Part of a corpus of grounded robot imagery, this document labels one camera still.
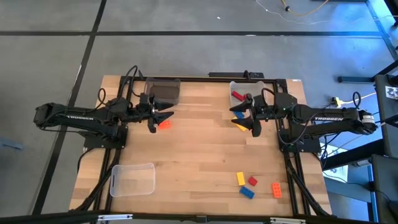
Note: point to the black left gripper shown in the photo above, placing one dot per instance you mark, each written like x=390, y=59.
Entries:
x=141, y=113

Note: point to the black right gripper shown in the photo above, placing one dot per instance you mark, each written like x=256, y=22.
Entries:
x=264, y=113

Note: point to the blue block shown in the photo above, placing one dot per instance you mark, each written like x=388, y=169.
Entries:
x=247, y=192
x=238, y=114

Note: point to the long yellow block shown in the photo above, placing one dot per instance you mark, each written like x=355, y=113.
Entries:
x=242, y=127

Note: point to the orange block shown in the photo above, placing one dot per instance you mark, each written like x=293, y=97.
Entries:
x=276, y=190
x=165, y=125

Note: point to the short yellow block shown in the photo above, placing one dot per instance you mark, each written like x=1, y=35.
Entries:
x=241, y=179

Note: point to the small red block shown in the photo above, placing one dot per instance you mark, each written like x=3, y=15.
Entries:
x=252, y=181

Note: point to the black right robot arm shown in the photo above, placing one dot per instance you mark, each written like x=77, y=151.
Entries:
x=329, y=119

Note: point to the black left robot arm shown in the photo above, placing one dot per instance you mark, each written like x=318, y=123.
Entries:
x=77, y=118

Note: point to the clear grey plastic bin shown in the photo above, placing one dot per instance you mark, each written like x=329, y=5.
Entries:
x=168, y=91

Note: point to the white plastic bin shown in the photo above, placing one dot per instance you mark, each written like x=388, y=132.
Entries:
x=255, y=88

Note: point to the black bar on table edge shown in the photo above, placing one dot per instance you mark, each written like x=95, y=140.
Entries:
x=230, y=75

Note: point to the yellow power plug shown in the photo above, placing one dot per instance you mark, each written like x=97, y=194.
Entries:
x=336, y=102

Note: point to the black diagonal beam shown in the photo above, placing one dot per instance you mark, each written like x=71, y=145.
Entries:
x=351, y=154

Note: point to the black floor stand leg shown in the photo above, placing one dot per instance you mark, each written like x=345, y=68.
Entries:
x=354, y=79

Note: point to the black and white tag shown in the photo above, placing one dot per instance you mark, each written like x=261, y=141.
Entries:
x=392, y=92

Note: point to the black overhead crossbeam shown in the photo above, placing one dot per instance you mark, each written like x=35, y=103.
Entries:
x=37, y=219

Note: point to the black table frame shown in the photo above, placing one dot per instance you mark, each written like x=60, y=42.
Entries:
x=192, y=79

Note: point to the silver metal bracket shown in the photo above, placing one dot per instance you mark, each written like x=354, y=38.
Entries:
x=287, y=221
x=115, y=217

